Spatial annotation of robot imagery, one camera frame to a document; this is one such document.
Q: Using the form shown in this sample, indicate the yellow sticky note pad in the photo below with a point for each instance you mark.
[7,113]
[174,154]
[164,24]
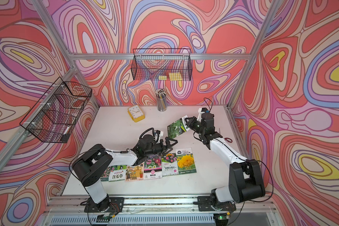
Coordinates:
[177,76]

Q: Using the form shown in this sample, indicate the yellow sunflower seed packet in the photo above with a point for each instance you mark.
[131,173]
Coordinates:
[185,161]

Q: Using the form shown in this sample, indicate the white sunflowers seed packet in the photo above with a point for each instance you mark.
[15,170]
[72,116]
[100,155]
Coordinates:
[169,165]

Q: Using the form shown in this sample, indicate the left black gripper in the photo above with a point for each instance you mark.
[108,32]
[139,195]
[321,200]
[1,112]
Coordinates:
[164,149]

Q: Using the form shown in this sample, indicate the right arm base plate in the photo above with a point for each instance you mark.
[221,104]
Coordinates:
[211,203]

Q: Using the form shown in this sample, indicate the black wire basket left wall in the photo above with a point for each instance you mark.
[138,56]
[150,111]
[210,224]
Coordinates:
[55,115]

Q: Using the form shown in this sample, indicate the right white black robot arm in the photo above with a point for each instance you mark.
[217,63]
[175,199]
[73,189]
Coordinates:
[245,181]

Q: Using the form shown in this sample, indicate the black wire basket back wall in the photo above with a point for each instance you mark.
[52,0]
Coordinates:
[148,64]

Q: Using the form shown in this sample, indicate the chrysanthemum seed packet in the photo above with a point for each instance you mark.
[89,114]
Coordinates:
[153,167]

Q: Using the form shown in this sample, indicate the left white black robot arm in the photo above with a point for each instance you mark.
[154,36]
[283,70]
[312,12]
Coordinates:
[89,168]

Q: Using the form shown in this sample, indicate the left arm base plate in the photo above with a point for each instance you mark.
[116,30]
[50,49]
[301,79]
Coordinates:
[108,205]

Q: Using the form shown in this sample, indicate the small yellow sticky notes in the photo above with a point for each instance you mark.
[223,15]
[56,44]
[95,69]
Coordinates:
[162,78]

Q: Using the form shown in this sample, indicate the pink flower field seed packet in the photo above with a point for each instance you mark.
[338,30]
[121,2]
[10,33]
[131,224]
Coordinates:
[105,175]

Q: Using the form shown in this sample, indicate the orange shop seed packet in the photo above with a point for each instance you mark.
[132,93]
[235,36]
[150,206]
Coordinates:
[135,173]

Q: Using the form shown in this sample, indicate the green mimosa seed packet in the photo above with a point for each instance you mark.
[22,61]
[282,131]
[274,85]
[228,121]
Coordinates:
[117,173]

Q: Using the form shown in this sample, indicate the yellow alarm clock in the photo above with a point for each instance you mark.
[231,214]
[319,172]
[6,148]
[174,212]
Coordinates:
[135,113]

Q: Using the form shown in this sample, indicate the red handled scissors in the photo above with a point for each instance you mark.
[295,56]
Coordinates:
[229,140]

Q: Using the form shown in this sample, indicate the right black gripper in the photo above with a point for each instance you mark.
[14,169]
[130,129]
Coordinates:
[193,119]

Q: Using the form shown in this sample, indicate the clear cup of pencils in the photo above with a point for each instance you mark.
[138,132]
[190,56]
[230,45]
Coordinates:
[161,97]

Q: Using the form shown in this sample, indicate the green gourd seed packet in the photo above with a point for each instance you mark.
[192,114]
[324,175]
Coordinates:
[177,128]

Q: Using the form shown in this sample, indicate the black wire basket wall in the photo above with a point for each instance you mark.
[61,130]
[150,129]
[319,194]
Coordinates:
[148,64]
[55,115]

